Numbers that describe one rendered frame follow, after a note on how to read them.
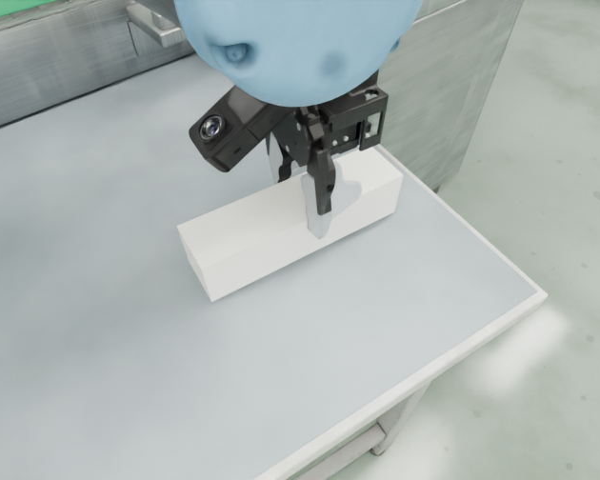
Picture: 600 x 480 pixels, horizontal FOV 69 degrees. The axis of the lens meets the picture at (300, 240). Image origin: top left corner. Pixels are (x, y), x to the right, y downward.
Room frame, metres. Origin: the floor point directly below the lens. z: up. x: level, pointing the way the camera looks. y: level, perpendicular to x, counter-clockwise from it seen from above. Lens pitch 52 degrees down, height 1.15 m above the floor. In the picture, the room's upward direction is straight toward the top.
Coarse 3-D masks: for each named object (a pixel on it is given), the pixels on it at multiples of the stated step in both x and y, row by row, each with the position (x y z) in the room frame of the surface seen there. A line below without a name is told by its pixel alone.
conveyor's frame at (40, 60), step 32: (96, 0) 0.66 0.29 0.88; (128, 0) 0.68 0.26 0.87; (0, 32) 0.57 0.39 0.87; (32, 32) 0.59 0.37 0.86; (64, 32) 0.62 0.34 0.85; (96, 32) 0.64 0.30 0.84; (128, 32) 0.67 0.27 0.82; (0, 64) 0.56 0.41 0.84; (32, 64) 0.58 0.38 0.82; (64, 64) 0.61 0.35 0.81; (96, 64) 0.63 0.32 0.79; (128, 64) 0.66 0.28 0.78; (160, 64) 0.70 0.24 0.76; (0, 96) 0.54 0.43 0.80; (32, 96) 0.57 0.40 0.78; (64, 96) 0.59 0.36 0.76
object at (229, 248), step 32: (352, 160) 0.38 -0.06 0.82; (384, 160) 0.38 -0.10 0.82; (256, 192) 0.33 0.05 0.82; (288, 192) 0.33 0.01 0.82; (384, 192) 0.34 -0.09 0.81; (192, 224) 0.28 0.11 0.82; (224, 224) 0.28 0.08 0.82; (256, 224) 0.28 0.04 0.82; (288, 224) 0.28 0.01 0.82; (352, 224) 0.32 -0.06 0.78; (192, 256) 0.25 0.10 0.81; (224, 256) 0.24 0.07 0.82; (256, 256) 0.26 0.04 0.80; (288, 256) 0.28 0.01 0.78; (224, 288) 0.24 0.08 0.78
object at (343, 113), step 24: (360, 96) 0.32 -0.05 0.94; (384, 96) 0.32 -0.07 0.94; (288, 120) 0.31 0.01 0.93; (312, 120) 0.29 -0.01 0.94; (336, 120) 0.30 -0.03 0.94; (360, 120) 0.31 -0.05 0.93; (384, 120) 0.32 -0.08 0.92; (288, 144) 0.31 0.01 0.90; (336, 144) 0.31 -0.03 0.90; (360, 144) 0.31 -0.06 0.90
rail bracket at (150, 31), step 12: (132, 12) 0.66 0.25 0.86; (144, 12) 0.66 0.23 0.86; (132, 24) 0.68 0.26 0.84; (144, 24) 0.63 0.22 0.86; (156, 24) 0.61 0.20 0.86; (168, 24) 0.61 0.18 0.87; (132, 36) 0.67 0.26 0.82; (144, 36) 0.68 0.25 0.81; (156, 36) 0.60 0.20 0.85; (168, 36) 0.60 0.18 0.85; (180, 36) 0.61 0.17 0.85; (144, 48) 0.68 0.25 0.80; (156, 48) 0.69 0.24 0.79
